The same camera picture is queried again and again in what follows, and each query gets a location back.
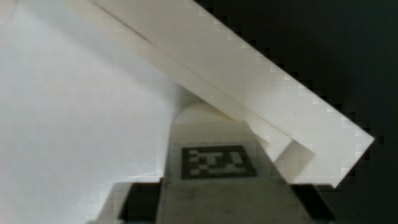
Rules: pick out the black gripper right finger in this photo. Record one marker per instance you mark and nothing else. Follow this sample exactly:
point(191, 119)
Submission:
point(310, 194)

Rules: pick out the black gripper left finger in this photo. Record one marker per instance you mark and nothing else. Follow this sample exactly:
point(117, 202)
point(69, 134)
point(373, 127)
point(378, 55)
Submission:
point(131, 205)

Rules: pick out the white table leg with tag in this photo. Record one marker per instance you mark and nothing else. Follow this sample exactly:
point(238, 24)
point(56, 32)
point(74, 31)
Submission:
point(223, 186)

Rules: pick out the white square tabletop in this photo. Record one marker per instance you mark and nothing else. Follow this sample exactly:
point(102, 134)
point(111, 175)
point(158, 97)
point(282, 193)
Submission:
point(88, 105)

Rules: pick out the white U-shaped fence wall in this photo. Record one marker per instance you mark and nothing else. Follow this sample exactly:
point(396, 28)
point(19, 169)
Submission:
point(250, 87)

